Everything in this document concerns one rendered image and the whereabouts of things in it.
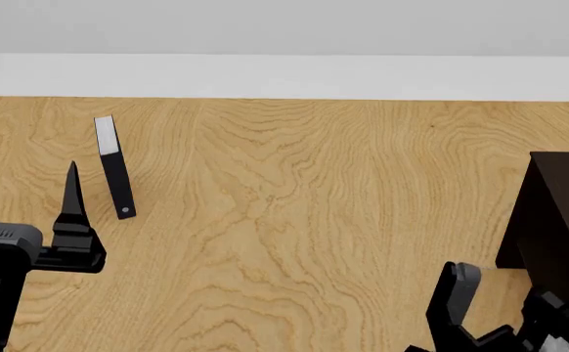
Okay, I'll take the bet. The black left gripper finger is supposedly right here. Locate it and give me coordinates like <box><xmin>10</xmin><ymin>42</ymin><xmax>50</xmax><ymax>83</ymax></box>
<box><xmin>51</xmin><ymin>159</ymin><xmax>95</xmax><ymax>249</ymax></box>

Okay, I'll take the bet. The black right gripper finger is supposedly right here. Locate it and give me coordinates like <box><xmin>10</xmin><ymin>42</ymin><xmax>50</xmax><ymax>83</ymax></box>
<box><xmin>425</xmin><ymin>261</ymin><xmax>483</xmax><ymax>331</ymax></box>
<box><xmin>519</xmin><ymin>287</ymin><xmax>569</xmax><ymax>352</ymax></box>

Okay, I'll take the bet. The black and silver bar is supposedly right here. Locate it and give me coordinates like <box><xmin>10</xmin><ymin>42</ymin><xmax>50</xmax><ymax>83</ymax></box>
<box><xmin>93</xmin><ymin>114</ymin><xmax>138</xmax><ymax>221</ymax></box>

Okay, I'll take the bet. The dark brown wooden cabinet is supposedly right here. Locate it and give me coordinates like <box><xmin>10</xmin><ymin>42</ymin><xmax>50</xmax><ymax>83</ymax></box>
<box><xmin>495</xmin><ymin>150</ymin><xmax>569</xmax><ymax>348</ymax></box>

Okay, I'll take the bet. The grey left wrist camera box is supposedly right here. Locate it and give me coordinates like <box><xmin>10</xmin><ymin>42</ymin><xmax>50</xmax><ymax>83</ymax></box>
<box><xmin>0</xmin><ymin>220</ymin><xmax>45</xmax><ymax>267</ymax></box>

